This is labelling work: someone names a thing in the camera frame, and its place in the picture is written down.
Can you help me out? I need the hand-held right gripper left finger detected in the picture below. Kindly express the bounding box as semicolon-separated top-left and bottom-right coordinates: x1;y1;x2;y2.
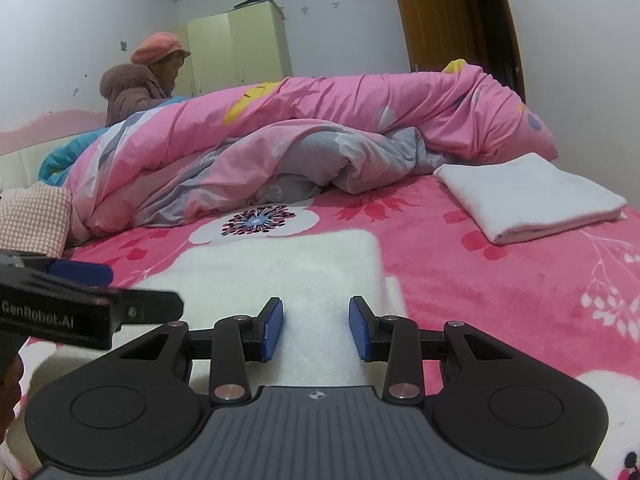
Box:
119;297;284;405

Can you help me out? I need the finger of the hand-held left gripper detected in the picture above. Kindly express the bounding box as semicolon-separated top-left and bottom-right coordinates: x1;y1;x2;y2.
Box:
120;290;185;329
50;259;114;287

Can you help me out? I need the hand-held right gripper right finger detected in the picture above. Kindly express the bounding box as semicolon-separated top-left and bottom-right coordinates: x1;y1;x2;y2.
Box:
348;295;516;405

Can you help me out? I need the white fluffy sweater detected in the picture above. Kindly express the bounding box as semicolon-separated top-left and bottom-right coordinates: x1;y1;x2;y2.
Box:
132;230;408;388

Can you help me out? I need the pink checked pillow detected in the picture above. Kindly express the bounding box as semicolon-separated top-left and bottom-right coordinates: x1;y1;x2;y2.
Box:
0;182;73;256

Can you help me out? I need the blue printed quilt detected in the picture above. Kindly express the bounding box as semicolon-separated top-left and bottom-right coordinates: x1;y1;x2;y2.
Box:
39;95;183;188

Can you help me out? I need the pink and white headboard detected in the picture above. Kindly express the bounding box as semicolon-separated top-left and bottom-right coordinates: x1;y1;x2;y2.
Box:
0;109;108;191

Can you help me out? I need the pink fleece bed blanket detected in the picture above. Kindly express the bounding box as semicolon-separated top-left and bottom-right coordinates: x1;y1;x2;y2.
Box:
0;160;640;480

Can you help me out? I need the folded white cloth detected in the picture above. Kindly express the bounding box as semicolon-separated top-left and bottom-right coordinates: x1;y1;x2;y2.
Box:
434;152;628;246

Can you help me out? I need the pink floral quilt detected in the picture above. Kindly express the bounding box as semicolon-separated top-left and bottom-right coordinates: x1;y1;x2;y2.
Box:
65;62;558;246

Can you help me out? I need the pale yellow wardrobe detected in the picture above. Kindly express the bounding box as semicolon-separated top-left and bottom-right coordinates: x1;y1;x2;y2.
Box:
172;0;293;98

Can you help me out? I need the brown wooden door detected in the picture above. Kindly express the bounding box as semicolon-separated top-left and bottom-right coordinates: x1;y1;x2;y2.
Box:
387;0;526;101

